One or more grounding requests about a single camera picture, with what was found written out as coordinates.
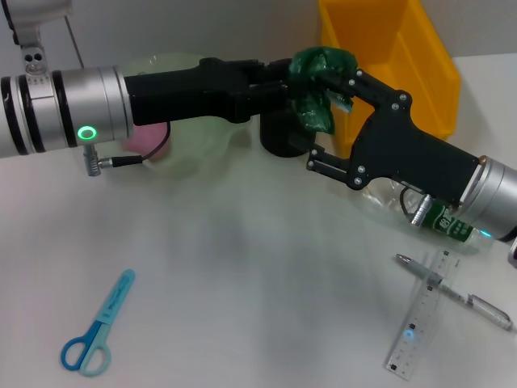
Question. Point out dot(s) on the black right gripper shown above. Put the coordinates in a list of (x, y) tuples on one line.
[(404, 149)]

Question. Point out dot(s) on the transparent plastic ruler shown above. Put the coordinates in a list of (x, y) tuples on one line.
[(416, 331)]

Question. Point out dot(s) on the green glass fruit bowl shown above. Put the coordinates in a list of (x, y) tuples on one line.
[(202, 153)]

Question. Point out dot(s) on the blue scissors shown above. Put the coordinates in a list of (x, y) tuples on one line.
[(87, 347)]

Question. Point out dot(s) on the silver white pen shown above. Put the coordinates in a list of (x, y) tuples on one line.
[(456, 293)]

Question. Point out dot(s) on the pink peach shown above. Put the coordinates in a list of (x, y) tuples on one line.
[(145, 141)]

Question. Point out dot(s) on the clear green-label water bottle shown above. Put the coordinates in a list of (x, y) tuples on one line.
[(448, 226)]

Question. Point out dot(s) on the black mesh pen holder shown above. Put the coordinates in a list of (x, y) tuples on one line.
[(282, 137)]

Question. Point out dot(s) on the green plastic wrapper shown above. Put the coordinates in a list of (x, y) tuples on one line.
[(315, 105)]

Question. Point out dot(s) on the yellow plastic bin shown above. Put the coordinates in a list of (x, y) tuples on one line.
[(424, 60)]

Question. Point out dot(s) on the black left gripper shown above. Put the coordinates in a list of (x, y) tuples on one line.
[(182, 97)]

